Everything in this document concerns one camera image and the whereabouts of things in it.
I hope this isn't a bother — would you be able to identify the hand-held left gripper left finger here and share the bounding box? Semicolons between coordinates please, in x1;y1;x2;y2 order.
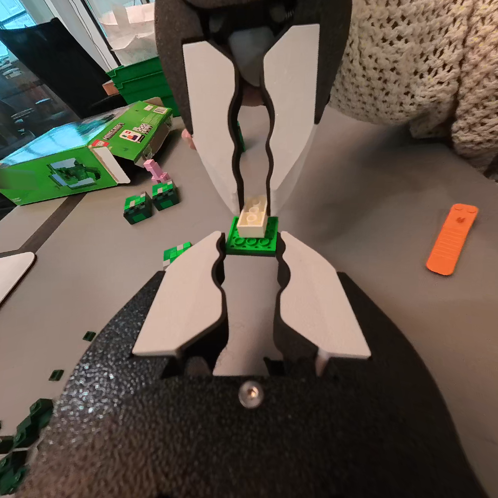
132;230;229;376

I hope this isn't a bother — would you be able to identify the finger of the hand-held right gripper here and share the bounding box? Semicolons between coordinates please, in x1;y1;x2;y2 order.
182;40;245;217
263;23;321;217

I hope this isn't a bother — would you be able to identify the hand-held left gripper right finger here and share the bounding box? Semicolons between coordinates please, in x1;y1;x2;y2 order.
274;230;372;377

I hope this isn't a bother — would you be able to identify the green lego panel with studs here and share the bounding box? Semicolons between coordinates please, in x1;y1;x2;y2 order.
225;216;280;258

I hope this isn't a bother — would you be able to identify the white lego brick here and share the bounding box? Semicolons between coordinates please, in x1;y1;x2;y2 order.
236;195;269;238

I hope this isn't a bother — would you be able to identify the flat green lego panel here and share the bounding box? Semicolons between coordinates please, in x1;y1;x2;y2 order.
162;241;193;271

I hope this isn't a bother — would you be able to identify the pink lego pig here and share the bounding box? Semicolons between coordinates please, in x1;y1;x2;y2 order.
143;158;172;186

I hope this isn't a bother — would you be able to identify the dark green lego cube build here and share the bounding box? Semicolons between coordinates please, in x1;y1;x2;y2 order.
150;181;181;212
122;192;153;226

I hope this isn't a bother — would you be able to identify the green lego box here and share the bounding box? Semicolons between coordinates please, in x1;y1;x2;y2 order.
0;100;174;206

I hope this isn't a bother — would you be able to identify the person's right hand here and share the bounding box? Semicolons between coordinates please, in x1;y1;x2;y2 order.
243;85;274;107

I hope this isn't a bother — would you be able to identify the white paper bag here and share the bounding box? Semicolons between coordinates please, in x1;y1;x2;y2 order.
99;0;158;68

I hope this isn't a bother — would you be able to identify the green plastic crate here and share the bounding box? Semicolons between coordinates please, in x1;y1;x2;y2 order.
105;56;182;117

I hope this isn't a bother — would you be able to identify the black partition panel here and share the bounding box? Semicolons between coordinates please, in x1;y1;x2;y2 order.
0;17;130;120

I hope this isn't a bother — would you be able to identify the orange brick separator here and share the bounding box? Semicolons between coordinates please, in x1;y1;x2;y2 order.
425;203;480;277

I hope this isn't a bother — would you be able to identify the large paned window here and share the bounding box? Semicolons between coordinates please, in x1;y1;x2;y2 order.
0;0;40;29

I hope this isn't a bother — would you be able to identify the white book stand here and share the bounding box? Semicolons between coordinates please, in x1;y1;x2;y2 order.
0;251;37;305

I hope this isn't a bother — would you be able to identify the person's knit sweater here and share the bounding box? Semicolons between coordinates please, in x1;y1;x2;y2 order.
451;0;498;176

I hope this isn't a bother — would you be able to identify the pile of dark green pieces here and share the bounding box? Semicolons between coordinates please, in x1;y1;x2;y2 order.
0;331;97;495

